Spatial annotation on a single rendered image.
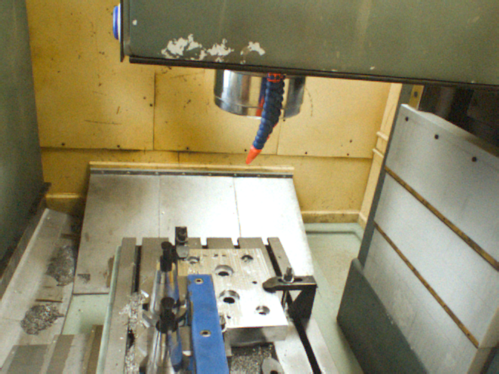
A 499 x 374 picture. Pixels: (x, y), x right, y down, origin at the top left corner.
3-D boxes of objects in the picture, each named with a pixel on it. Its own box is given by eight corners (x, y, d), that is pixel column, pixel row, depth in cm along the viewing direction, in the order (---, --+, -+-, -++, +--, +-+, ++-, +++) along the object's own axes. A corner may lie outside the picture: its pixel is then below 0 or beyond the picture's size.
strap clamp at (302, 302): (259, 320, 106) (267, 271, 99) (257, 311, 109) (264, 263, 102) (310, 317, 108) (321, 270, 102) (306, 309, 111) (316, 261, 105)
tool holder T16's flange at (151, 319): (188, 332, 60) (189, 318, 59) (143, 337, 58) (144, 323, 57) (182, 302, 65) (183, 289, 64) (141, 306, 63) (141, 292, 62)
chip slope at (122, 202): (62, 332, 131) (56, 263, 120) (93, 221, 191) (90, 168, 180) (333, 319, 150) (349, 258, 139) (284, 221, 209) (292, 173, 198)
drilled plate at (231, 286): (180, 346, 90) (180, 329, 88) (175, 264, 116) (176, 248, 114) (284, 340, 95) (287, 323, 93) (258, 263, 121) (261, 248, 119)
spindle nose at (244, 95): (318, 119, 73) (331, 47, 68) (229, 121, 67) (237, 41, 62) (278, 95, 86) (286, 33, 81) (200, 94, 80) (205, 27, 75)
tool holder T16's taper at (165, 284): (182, 315, 59) (184, 275, 56) (149, 317, 58) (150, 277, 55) (178, 293, 63) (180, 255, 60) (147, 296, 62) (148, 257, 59)
